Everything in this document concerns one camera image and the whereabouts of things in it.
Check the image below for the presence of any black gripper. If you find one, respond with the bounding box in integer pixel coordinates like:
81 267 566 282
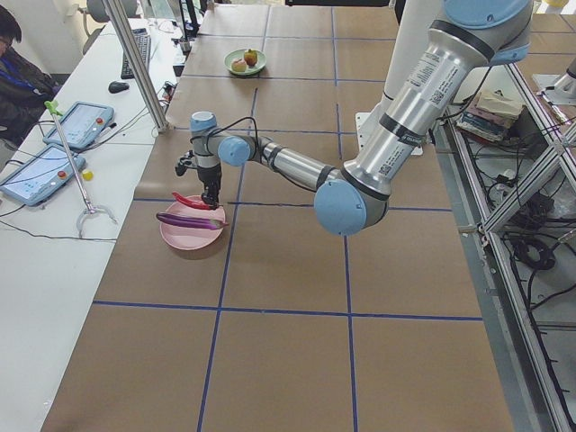
175 152 222 208

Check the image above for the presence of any red chili pepper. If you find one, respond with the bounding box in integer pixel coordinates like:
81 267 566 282
172 192 219 211

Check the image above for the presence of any purple eggplant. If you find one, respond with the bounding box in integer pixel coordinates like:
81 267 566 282
156 212 228 230

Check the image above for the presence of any pink peach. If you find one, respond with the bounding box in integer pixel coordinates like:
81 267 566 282
230 58 248 74

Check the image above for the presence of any yellow red pomegranate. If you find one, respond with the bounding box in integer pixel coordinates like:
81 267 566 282
243 49 258 68

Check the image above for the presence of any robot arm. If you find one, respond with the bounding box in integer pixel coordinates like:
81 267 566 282
175 1 533 236

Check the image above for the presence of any pink plate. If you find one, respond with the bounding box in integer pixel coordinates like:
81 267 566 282
159 201 227 250

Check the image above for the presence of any green plate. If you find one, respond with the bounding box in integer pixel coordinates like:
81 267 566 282
224 49 266 77

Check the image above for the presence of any black computer mouse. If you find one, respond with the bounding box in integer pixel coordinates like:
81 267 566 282
108 81 130 95

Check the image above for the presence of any teach pendant far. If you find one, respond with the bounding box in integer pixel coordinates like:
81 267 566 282
45 101 114 150

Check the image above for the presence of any teach pendant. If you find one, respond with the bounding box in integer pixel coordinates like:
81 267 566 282
45 101 114 150
1 144 74 206

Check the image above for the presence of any teach pendant near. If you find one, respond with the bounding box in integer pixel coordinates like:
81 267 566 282
1 144 74 206

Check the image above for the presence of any black keyboard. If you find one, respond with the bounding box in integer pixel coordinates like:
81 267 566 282
120 33 152 80

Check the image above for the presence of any reacher grabber tool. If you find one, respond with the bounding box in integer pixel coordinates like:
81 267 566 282
44 101 118 239

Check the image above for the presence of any seated person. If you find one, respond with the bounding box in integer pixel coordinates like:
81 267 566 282
1 6 61 146

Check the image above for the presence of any stack of magazines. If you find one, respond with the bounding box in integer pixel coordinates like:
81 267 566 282
455 90 525 142

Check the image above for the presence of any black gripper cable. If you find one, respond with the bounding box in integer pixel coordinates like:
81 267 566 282
190 115 258 149

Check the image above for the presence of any aluminium frame post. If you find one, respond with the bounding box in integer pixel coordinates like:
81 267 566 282
103 1 177 133

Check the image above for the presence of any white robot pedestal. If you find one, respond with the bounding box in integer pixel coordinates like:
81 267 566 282
355 0 444 152

